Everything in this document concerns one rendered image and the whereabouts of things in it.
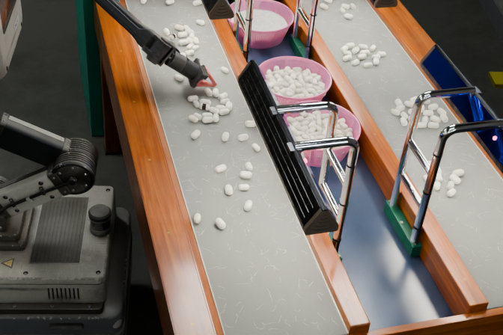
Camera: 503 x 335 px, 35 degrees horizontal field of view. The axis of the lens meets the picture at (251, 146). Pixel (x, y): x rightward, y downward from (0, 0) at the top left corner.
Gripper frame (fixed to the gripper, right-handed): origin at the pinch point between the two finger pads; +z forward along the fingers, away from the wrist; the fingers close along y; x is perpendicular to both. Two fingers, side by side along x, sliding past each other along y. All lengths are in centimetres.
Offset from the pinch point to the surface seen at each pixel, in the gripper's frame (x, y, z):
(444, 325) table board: -19, -111, 29
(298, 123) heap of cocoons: -13.0, -24.0, 18.9
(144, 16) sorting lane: 11, 52, -11
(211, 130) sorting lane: 5.1, -23.1, -3.5
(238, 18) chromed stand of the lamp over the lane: -16.4, 27.6, 6.0
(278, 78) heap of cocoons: -13.8, 1.9, 19.5
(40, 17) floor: 92, 188, 4
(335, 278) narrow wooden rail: -7, -93, 9
